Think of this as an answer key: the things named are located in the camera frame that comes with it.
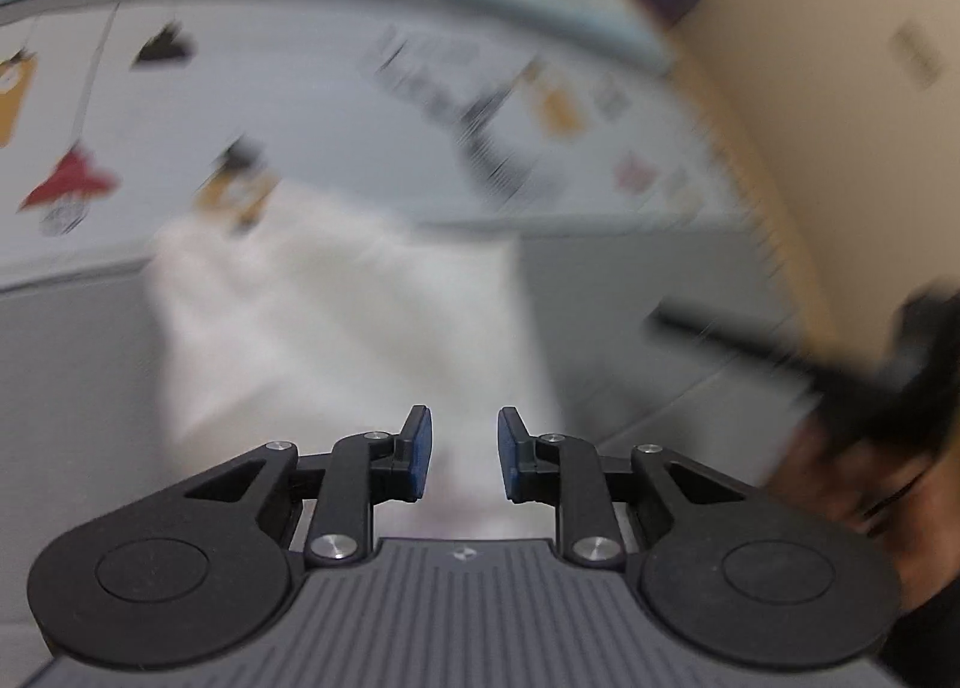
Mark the printed grey bed sheet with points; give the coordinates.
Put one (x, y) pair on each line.
(130, 105)

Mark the white t-shirt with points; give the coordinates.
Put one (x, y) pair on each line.
(328, 318)

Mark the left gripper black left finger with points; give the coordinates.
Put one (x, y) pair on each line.
(204, 565)

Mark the person's right hand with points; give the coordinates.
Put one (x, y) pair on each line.
(908, 505)

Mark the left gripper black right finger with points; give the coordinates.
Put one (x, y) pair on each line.
(727, 569)

